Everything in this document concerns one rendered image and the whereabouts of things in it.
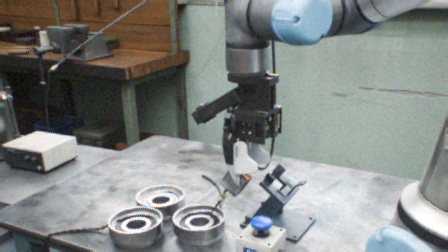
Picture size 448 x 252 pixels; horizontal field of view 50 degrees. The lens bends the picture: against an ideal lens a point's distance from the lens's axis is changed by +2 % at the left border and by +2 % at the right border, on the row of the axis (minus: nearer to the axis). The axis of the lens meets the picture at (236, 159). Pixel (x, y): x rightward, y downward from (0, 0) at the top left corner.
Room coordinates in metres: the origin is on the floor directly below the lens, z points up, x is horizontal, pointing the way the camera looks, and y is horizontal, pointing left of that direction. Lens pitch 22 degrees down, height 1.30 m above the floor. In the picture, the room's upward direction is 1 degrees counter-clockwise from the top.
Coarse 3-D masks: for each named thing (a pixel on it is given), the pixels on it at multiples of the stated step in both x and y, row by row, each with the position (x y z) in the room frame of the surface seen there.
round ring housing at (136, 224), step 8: (128, 208) 0.86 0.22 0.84; (136, 208) 0.86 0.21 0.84; (144, 208) 0.86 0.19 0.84; (152, 208) 0.85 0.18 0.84; (112, 216) 0.82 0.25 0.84; (120, 216) 0.84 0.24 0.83; (160, 216) 0.83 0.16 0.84; (112, 224) 0.81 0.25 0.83; (128, 224) 0.82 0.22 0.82; (136, 224) 0.83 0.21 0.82; (144, 224) 0.83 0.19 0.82; (160, 224) 0.80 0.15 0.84; (112, 232) 0.77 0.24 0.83; (120, 232) 0.76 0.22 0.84; (128, 232) 0.76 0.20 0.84; (136, 232) 0.76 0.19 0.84; (144, 232) 0.77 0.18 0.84; (152, 232) 0.78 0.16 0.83; (160, 232) 0.80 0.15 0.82; (120, 240) 0.76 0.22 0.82; (128, 240) 0.76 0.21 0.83; (136, 240) 0.76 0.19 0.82; (144, 240) 0.77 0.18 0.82; (152, 240) 0.78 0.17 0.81; (128, 248) 0.77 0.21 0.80; (136, 248) 0.77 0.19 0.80
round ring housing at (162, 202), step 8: (144, 192) 0.94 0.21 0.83; (152, 192) 0.95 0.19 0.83; (160, 192) 0.96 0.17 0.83; (168, 192) 0.96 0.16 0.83; (176, 192) 0.95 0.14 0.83; (136, 200) 0.89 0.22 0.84; (152, 200) 0.92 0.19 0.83; (160, 200) 0.93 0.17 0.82; (168, 200) 0.93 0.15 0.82; (184, 200) 0.91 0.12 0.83; (160, 208) 0.86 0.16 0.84; (168, 208) 0.87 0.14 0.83; (176, 208) 0.88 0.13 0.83; (168, 216) 0.87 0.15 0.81
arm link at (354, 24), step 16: (352, 0) 0.74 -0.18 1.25; (368, 0) 0.72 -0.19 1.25; (384, 0) 0.70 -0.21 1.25; (400, 0) 0.68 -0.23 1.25; (416, 0) 0.67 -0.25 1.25; (352, 16) 0.74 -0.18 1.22; (368, 16) 0.73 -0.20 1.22; (384, 16) 0.72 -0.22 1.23; (336, 32) 0.74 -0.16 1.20; (352, 32) 0.77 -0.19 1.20
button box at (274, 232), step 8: (248, 232) 0.75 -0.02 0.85; (256, 232) 0.74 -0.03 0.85; (264, 232) 0.74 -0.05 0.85; (272, 232) 0.75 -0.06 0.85; (280, 232) 0.75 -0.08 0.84; (240, 240) 0.72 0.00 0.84; (248, 240) 0.72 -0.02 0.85; (256, 240) 0.72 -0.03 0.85; (264, 240) 0.72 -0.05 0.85; (272, 240) 0.72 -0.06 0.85; (280, 240) 0.73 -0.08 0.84; (240, 248) 0.72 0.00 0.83; (248, 248) 0.72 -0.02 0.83; (256, 248) 0.71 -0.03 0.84; (264, 248) 0.70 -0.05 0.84; (272, 248) 0.70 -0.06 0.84; (280, 248) 0.74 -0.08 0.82
